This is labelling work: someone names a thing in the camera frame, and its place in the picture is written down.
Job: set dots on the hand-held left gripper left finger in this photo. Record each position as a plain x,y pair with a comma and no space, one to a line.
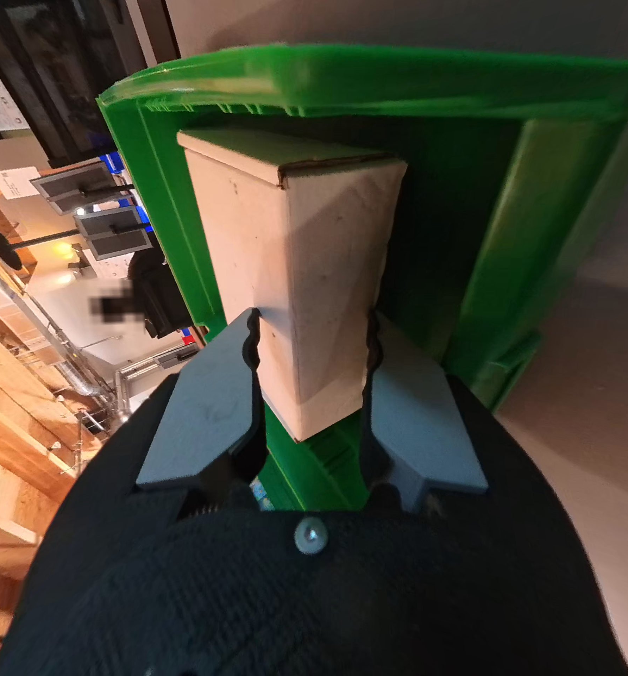
203,417

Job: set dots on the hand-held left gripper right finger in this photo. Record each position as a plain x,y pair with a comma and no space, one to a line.
419,422

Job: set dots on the white cardboard mailer box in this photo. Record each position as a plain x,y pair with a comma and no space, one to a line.
250,237

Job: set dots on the green plastic bin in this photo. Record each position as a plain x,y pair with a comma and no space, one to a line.
504,211

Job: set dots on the silver ventilation duct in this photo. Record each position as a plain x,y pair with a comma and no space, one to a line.
84,390

